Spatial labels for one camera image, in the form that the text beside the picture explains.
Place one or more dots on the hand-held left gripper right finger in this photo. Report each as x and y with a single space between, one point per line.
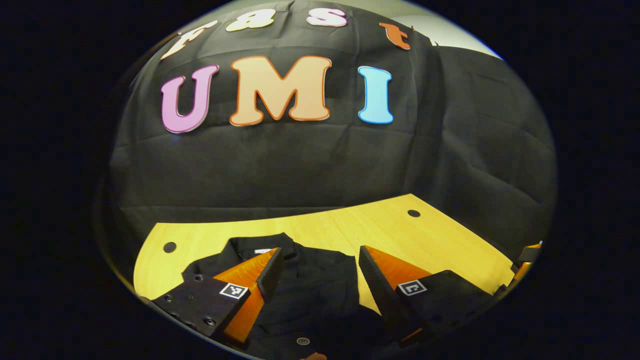
375 285

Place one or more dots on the black button-up shirt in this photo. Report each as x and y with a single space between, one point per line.
315 290

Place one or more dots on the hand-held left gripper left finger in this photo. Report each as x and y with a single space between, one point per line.
270 272

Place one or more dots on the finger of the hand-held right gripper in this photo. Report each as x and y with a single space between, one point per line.
525 260

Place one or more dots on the black backdrop cloth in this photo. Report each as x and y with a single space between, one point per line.
320 165

